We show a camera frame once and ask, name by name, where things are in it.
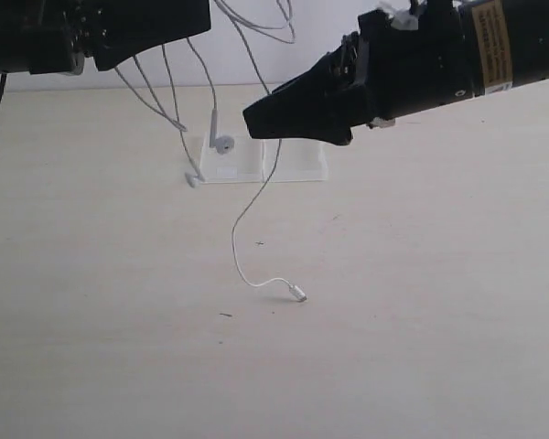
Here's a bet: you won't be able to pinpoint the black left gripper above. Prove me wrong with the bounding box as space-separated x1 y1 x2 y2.
22 1 211 76

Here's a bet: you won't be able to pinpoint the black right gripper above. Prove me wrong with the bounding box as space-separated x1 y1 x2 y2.
242 4 475 146

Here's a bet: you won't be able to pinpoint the white wired earphones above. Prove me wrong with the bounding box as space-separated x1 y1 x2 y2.
113 0 310 304

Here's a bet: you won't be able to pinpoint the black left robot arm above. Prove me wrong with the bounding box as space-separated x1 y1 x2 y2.
0 0 211 75

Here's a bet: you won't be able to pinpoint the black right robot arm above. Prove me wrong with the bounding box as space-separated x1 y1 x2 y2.
242 1 549 146

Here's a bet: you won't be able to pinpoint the clear plastic storage case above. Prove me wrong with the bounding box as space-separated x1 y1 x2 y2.
195 136 328 184

